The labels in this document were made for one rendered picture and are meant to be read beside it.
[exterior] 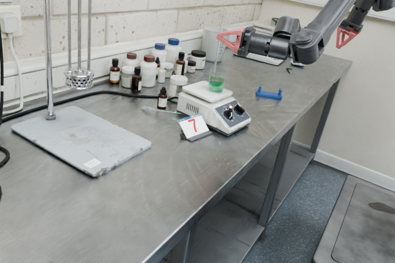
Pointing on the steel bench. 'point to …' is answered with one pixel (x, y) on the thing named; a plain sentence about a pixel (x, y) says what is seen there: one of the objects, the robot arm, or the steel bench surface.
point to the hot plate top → (198, 88)
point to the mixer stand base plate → (83, 140)
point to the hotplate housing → (208, 112)
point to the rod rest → (269, 93)
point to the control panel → (233, 114)
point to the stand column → (47, 43)
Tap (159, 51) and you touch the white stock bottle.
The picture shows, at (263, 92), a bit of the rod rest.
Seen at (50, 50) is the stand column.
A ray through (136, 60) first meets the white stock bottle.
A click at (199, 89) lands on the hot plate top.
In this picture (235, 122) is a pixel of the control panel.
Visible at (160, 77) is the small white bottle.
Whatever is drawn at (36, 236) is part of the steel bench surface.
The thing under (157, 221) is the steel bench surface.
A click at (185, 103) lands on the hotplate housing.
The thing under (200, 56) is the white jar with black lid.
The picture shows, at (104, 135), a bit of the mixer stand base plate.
